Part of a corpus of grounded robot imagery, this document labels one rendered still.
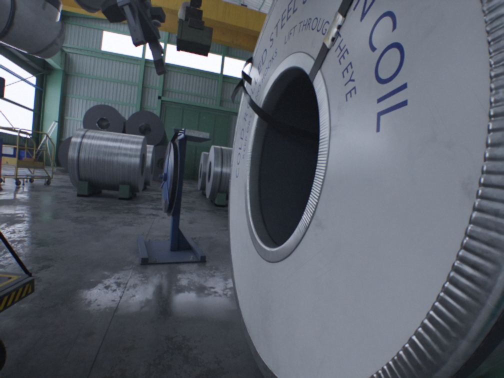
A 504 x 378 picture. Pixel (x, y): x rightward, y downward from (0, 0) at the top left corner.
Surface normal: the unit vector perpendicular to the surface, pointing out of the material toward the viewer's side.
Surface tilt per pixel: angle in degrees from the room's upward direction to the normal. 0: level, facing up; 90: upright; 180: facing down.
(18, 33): 134
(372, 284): 90
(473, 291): 90
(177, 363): 0
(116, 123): 90
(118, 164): 94
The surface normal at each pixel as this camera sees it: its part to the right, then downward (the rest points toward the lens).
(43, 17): 0.91, 0.29
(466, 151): -0.95, -0.08
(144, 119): 0.29, 0.09
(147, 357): 0.11, -0.99
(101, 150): 0.31, -0.23
